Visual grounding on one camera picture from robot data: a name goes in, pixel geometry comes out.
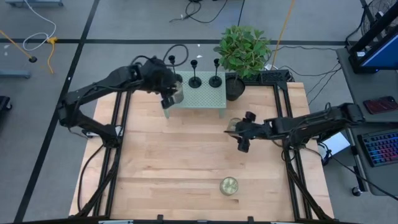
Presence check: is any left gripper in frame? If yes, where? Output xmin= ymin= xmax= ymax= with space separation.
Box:
xmin=139 ymin=57 xmax=178 ymax=110

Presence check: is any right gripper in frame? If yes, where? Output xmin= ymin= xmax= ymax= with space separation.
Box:
xmin=223 ymin=112 xmax=273 ymax=152

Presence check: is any black candlestick holder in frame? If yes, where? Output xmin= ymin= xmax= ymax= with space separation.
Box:
xmin=188 ymin=59 xmax=202 ymax=89
xmin=168 ymin=55 xmax=187 ymax=85
xmin=208 ymin=58 xmax=223 ymax=88

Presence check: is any pale green perforated shelf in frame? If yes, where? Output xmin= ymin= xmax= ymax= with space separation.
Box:
xmin=163 ymin=70 xmax=227 ymax=119

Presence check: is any black plant pot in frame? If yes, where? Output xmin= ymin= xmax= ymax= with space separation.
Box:
xmin=224 ymin=76 xmax=246 ymax=102

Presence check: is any black perforated box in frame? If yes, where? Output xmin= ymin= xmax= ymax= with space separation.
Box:
xmin=260 ymin=70 xmax=294 ymax=84

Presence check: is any green leafy plant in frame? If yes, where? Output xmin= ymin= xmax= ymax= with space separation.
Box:
xmin=213 ymin=25 xmax=272 ymax=79

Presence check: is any white paper sheet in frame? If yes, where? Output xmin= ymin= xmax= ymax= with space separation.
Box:
xmin=318 ymin=132 xmax=351 ymax=156

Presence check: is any grey desk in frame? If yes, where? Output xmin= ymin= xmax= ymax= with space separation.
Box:
xmin=335 ymin=46 xmax=398 ymax=197

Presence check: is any yellow pole black tip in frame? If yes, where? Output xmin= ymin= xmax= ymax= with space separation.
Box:
xmin=0 ymin=30 xmax=38 ymax=63

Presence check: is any dark red smartphone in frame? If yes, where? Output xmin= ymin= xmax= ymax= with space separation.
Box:
xmin=363 ymin=95 xmax=398 ymax=115

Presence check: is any backlit rainbow keyboard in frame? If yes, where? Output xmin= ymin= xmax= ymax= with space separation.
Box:
xmin=357 ymin=129 xmax=398 ymax=168

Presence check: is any black computer monitor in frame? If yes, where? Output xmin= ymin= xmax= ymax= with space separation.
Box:
xmin=348 ymin=0 xmax=398 ymax=74

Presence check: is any black floor fan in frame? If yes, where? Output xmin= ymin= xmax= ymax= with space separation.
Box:
xmin=360 ymin=0 xmax=398 ymax=35

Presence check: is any black aluminium table frame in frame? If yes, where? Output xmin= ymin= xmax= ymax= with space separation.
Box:
xmin=74 ymin=70 xmax=335 ymax=222

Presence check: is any black floor cable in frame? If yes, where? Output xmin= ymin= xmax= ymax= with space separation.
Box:
xmin=169 ymin=0 xmax=229 ymax=24

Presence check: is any black cable bundle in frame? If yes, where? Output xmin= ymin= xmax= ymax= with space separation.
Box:
xmin=270 ymin=45 xmax=343 ymax=106

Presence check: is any black arm base cable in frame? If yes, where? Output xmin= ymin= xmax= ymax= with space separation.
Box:
xmin=76 ymin=142 xmax=105 ymax=215

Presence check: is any yellow extension cable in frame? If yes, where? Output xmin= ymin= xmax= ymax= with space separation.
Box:
xmin=270 ymin=0 xmax=296 ymax=71

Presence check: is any yellow plug cable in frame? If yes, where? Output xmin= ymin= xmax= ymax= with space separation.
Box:
xmin=46 ymin=36 xmax=59 ymax=75

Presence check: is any white floor cable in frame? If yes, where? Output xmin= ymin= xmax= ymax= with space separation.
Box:
xmin=23 ymin=0 xmax=57 ymax=52

